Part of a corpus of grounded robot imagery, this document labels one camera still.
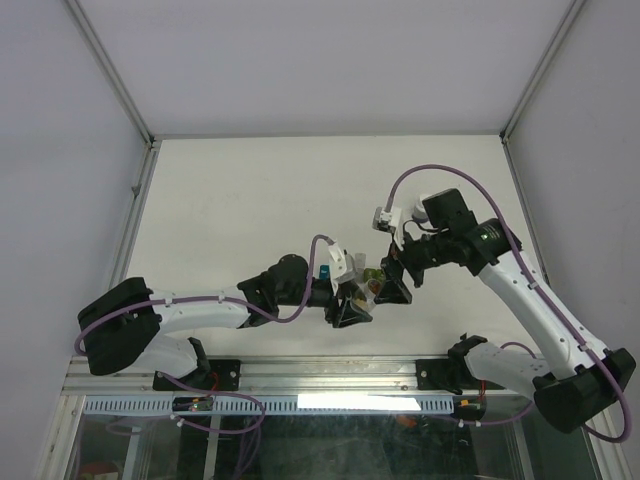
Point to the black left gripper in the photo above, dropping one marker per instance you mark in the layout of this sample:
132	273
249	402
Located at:
349	314

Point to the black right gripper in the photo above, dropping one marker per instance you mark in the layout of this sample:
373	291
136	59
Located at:
394	289

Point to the clear glass pill bottle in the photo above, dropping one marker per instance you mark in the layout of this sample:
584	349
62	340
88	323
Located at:
365	293

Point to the weekly pill organizer strip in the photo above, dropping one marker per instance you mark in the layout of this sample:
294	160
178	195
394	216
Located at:
363	273

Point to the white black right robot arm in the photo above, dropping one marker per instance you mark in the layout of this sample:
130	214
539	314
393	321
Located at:
574	376

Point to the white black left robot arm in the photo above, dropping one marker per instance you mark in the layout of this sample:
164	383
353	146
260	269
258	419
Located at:
133	325

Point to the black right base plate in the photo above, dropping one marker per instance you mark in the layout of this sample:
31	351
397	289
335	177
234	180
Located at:
443	374

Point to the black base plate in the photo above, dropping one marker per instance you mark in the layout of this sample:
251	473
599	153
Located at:
219	375
443	374

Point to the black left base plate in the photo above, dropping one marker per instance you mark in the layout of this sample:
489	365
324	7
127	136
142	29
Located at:
219	375

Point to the aluminium mounting rail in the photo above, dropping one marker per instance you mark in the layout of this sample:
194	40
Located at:
268	376

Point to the aluminium frame post right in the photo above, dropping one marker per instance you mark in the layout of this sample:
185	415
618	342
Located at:
561	32

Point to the aluminium frame post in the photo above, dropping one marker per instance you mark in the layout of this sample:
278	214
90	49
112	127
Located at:
561	32
108	69

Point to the grey slotted cable duct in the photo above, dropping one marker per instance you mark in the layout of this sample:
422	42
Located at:
301	404

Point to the aluminium frame post left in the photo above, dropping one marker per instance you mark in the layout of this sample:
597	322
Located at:
108	69

